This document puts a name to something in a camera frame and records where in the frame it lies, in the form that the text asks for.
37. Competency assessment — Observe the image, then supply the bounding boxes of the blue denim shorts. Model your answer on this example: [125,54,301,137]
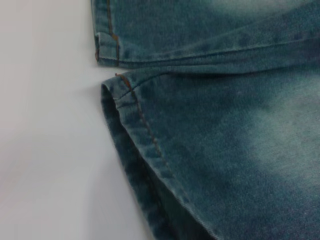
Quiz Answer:
[90,0,320,240]

